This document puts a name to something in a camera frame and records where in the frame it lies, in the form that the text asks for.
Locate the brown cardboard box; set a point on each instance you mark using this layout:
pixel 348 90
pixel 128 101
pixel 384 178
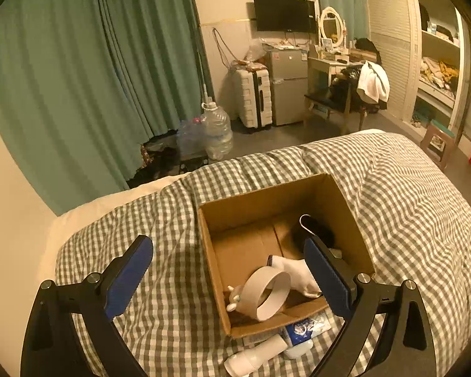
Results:
pixel 259 243

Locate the white cloth on chair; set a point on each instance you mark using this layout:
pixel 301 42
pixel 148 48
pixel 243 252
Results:
pixel 373 81

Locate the narrow green curtain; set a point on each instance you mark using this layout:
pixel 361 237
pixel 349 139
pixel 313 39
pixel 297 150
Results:
pixel 339 0

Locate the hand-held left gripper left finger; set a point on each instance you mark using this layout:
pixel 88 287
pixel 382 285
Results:
pixel 130 268

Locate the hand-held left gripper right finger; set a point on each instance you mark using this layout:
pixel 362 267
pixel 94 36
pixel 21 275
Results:
pixel 325 271

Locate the clear plastic water bottle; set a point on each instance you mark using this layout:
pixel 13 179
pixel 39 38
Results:
pixel 190 141

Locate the blue and white packet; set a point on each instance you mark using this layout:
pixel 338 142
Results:
pixel 303 332

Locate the white dressing table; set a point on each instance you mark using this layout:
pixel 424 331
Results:
pixel 329 66

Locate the white bed sheet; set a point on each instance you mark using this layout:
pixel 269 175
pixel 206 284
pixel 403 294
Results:
pixel 102 204

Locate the white plastic bottle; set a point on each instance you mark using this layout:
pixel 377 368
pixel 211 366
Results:
pixel 255 355

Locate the black clothes pile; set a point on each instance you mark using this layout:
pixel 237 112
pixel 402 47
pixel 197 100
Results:
pixel 343 86

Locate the white sock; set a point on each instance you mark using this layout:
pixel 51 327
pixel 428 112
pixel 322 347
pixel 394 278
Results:
pixel 298 275

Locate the white suitcase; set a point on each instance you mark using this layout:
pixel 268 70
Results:
pixel 252 96

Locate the white tape roll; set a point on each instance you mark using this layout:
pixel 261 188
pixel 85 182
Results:
pixel 267 293

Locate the black wall television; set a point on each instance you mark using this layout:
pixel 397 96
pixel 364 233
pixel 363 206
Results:
pixel 284 13

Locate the oval vanity mirror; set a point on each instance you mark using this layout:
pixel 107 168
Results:
pixel 330 26

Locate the small green-topped stool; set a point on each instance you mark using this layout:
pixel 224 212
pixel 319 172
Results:
pixel 439 143

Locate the small cream plush toy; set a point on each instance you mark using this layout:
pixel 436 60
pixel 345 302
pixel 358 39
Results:
pixel 233 297

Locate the large clear water jug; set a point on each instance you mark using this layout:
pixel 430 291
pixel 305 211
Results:
pixel 217 131

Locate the wooden chair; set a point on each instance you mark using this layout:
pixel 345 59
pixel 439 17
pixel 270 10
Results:
pixel 329 102

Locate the silver mini fridge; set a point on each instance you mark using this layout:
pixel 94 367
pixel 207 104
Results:
pixel 287 86

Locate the green checkered blanket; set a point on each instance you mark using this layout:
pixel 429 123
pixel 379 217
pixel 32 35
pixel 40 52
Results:
pixel 396 224

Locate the white wardrobe shelving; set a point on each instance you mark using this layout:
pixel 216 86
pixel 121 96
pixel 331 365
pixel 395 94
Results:
pixel 435 51

